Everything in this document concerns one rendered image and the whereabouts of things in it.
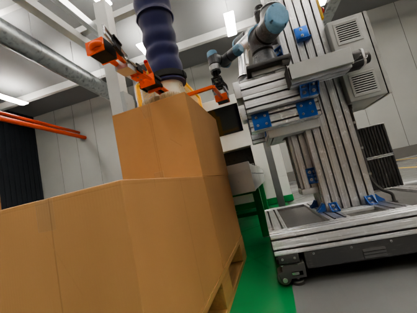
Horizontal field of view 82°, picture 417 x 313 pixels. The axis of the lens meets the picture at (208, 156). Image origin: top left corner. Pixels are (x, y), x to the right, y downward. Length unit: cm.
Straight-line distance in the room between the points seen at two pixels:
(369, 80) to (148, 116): 115
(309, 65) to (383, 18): 1224
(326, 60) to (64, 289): 121
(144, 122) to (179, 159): 26
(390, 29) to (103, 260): 1314
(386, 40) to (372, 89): 1149
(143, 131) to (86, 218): 70
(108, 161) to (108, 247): 1230
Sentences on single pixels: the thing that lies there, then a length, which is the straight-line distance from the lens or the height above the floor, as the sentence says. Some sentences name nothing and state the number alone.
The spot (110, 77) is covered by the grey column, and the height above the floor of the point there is 199.
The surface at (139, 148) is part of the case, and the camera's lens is 120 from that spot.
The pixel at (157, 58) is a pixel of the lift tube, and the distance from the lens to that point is 155.
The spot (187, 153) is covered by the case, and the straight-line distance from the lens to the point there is 109.
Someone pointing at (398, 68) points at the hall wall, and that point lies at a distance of 1272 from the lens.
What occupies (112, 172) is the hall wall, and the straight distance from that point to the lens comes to 1267.
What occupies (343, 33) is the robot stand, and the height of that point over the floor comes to 114.
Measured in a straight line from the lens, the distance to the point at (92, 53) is 103.
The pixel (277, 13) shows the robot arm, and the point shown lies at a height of 120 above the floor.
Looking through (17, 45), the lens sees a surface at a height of 480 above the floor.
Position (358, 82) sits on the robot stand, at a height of 86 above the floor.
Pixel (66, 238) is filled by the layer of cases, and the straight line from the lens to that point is 61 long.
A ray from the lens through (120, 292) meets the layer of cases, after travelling 56.
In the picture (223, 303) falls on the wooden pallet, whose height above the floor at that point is 4.
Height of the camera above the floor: 49
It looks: 7 degrees up
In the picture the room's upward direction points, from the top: 13 degrees counter-clockwise
